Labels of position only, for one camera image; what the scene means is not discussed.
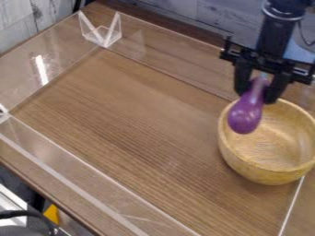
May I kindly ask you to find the brown wooden bowl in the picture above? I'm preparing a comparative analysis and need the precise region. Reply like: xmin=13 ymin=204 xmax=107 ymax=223
xmin=218 ymin=99 xmax=315 ymax=185

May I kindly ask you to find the purple toy eggplant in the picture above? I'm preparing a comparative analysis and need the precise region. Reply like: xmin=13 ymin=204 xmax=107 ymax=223
xmin=229 ymin=77 xmax=269 ymax=135

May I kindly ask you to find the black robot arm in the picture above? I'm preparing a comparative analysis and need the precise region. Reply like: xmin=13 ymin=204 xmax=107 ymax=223
xmin=221 ymin=0 xmax=315 ymax=104

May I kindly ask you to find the black cable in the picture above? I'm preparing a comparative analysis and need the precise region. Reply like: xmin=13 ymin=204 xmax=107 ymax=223
xmin=0 ymin=209 xmax=55 ymax=236

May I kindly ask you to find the clear acrylic enclosure wall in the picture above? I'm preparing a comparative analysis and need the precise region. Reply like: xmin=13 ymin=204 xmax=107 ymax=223
xmin=0 ymin=13 xmax=315 ymax=236

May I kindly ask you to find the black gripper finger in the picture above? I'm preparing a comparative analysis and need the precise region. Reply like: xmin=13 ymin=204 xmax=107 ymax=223
xmin=264 ymin=72 xmax=292 ymax=104
xmin=234 ymin=60 xmax=253 ymax=95

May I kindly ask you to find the clear acrylic corner bracket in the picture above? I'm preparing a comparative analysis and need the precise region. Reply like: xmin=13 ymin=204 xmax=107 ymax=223
xmin=78 ymin=12 xmax=122 ymax=48

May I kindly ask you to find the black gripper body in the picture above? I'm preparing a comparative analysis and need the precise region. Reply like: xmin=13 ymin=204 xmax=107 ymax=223
xmin=221 ymin=36 xmax=315 ymax=85

